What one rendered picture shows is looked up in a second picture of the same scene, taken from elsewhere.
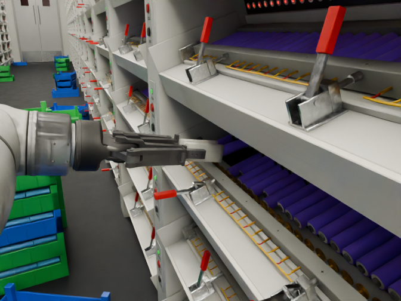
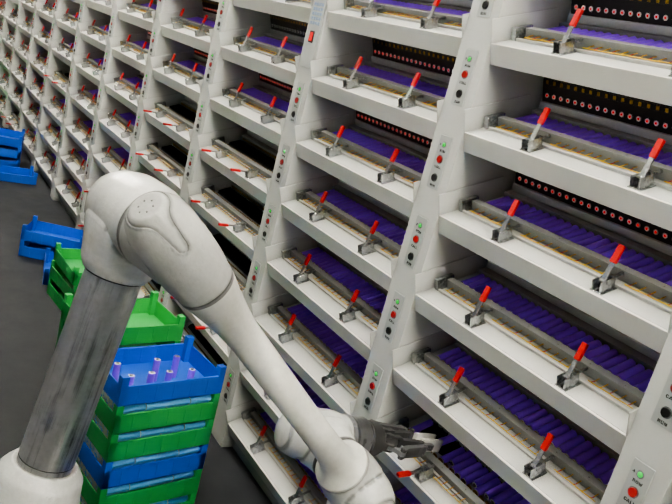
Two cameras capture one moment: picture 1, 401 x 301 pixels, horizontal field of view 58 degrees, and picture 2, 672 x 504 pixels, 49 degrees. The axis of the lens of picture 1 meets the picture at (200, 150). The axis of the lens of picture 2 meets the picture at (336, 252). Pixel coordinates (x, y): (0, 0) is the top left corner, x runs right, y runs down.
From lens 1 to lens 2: 1.25 m
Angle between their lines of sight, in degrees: 15
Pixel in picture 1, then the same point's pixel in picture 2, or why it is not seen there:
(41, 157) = not seen: hidden behind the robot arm
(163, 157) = (416, 452)
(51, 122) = (364, 427)
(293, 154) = (521, 486)
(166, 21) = (409, 332)
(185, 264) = not seen: outside the picture
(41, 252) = (177, 489)
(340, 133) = (545, 486)
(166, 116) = (387, 398)
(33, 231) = (178, 466)
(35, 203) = (191, 436)
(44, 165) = not seen: hidden behind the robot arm
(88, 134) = (379, 435)
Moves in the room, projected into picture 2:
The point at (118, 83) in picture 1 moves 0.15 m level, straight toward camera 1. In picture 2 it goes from (262, 295) to (278, 314)
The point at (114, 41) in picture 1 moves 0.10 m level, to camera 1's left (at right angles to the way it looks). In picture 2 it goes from (273, 250) to (242, 244)
